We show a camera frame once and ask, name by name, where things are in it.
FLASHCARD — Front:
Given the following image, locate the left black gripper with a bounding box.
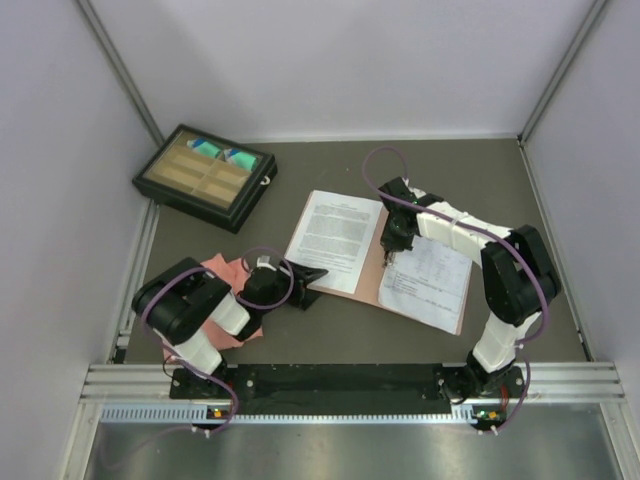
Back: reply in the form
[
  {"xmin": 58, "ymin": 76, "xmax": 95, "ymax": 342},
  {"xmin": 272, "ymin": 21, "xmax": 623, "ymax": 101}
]
[{"xmin": 258, "ymin": 257, "xmax": 327, "ymax": 315}]

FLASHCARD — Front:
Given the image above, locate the white text document sheet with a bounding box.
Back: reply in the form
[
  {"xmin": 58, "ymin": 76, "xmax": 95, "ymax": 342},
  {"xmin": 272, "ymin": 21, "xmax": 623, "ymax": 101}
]
[{"xmin": 285, "ymin": 190, "xmax": 382, "ymax": 295}]

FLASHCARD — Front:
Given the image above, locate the white table form sheet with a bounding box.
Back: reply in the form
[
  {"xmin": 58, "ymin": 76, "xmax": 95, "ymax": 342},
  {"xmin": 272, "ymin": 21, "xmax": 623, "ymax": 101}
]
[{"xmin": 378, "ymin": 237, "xmax": 472, "ymax": 335}]

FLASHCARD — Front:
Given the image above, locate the beige paper folder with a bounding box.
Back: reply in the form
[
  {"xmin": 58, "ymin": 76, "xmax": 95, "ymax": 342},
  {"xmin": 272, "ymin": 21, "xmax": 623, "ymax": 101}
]
[{"xmin": 283, "ymin": 189, "xmax": 474, "ymax": 337}]

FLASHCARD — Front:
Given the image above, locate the pink cloth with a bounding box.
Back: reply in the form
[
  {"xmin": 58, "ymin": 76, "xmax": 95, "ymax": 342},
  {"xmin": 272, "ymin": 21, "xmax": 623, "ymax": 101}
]
[{"xmin": 162, "ymin": 252, "xmax": 266, "ymax": 361}]

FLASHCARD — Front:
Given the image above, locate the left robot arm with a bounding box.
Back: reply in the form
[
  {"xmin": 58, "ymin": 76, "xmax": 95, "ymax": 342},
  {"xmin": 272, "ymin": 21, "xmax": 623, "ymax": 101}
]
[{"xmin": 131, "ymin": 255, "xmax": 328, "ymax": 397}]

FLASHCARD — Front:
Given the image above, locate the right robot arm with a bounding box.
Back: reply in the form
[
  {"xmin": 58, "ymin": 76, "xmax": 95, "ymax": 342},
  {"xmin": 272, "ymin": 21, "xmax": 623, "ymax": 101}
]
[{"xmin": 378, "ymin": 177, "xmax": 561, "ymax": 401}]

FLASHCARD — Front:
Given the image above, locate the chrome folder clip mechanism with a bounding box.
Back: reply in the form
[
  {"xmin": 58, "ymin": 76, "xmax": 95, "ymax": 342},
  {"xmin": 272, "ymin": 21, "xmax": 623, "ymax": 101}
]
[{"xmin": 383, "ymin": 251, "xmax": 396, "ymax": 268}]

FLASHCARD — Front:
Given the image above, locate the black compartment box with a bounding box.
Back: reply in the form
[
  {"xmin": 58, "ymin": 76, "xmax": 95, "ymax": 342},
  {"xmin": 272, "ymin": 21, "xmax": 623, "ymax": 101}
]
[{"xmin": 132, "ymin": 124, "xmax": 278, "ymax": 233}]

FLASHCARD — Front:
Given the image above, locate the right teal roll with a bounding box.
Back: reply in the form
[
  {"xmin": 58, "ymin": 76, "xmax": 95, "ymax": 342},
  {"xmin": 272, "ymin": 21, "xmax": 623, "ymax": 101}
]
[{"xmin": 223, "ymin": 148, "xmax": 259, "ymax": 172}]

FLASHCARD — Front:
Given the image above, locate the teal roll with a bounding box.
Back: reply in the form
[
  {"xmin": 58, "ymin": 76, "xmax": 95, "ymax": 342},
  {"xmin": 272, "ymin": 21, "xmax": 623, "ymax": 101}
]
[
  {"xmin": 223, "ymin": 148, "xmax": 259, "ymax": 172},
  {"xmin": 187, "ymin": 138, "xmax": 223, "ymax": 158}
]

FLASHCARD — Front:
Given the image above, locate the left teal roll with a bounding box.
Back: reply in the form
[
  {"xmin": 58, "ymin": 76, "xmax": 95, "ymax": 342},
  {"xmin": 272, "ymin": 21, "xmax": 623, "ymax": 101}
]
[{"xmin": 187, "ymin": 138, "xmax": 223, "ymax": 158}]

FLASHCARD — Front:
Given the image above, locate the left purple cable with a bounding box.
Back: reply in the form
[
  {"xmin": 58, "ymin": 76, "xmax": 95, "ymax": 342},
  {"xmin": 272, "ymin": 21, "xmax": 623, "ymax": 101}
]
[{"xmin": 139, "ymin": 244, "xmax": 297, "ymax": 446}]

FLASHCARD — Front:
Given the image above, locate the purple cable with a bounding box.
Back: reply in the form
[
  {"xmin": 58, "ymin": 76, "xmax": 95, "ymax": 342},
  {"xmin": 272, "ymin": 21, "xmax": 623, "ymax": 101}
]
[
  {"xmin": 139, "ymin": 244, "xmax": 297, "ymax": 446},
  {"xmin": 362, "ymin": 145, "xmax": 553, "ymax": 434}
]

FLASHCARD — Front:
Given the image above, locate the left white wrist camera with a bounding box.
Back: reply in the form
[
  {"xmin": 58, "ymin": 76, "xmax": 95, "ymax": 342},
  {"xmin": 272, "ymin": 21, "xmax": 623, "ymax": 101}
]
[{"xmin": 254, "ymin": 255, "xmax": 277, "ymax": 272}]

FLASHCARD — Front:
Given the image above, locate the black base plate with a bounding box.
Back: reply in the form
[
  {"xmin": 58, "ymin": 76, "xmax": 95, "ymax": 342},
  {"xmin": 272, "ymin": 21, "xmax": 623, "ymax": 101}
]
[{"xmin": 169, "ymin": 362, "xmax": 526, "ymax": 416}]

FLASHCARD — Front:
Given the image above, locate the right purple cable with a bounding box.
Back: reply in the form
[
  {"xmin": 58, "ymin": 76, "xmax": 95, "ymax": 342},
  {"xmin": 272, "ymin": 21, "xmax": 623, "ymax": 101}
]
[{"xmin": 362, "ymin": 145, "xmax": 553, "ymax": 434}]

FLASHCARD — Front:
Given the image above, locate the right aluminium frame post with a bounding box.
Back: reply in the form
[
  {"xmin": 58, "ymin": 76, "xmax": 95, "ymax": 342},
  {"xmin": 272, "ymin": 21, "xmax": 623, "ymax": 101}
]
[{"xmin": 517, "ymin": 0, "xmax": 611, "ymax": 148}]

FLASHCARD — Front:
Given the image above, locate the aluminium frame post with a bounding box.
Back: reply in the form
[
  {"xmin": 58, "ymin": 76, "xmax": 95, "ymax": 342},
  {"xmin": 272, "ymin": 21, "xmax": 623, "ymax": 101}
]
[
  {"xmin": 72, "ymin": 0, "xmax": 165, "ymax": 146},
  {"xmin": 517, "ymin": 0, "xmax": 611, "ymax": 148}
]

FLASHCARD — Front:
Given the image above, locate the grey slotted cable duct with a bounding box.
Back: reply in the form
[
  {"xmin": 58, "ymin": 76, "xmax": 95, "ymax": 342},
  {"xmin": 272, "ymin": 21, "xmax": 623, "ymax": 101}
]
[{"xmin": 100, "ymin": 404, "xmax": 478, "ymax": 425}]

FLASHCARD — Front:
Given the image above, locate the left aluminium frame post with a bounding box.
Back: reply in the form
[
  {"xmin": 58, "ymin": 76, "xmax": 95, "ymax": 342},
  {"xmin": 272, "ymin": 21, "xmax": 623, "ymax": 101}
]
[{"xmin": 72, "ymin": 0, "xmax": 165, "ymax": 146}]

